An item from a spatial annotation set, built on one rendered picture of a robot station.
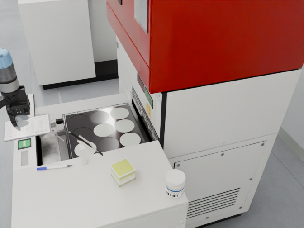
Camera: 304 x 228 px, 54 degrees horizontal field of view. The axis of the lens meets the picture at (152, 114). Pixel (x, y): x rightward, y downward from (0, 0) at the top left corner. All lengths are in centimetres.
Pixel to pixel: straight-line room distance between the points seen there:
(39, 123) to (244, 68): 98
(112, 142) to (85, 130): 17
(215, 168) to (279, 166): 117
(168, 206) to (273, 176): 166
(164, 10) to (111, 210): 72
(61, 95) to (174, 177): 247
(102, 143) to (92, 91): 199
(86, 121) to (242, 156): 87
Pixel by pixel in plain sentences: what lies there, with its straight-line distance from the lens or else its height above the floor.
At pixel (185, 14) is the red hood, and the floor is 154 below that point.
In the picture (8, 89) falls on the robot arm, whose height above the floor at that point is 127.
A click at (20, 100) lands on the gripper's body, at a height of 121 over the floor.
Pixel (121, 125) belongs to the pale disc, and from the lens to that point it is 155.
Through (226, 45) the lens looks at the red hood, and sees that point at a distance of 124.
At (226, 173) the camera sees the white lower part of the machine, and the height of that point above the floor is 58.
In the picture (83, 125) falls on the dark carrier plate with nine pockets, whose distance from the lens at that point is 158.
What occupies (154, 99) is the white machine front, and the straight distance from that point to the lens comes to 131.
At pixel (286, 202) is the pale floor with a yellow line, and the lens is 256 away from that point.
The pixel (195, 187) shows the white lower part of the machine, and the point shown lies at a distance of 178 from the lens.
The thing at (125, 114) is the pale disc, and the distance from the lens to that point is 162.
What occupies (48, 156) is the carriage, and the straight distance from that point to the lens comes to 148.
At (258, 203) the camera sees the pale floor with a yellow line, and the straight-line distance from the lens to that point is 248.
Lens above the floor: 191
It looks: 39 degrees down
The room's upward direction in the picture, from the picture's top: 2 degrees clockwise
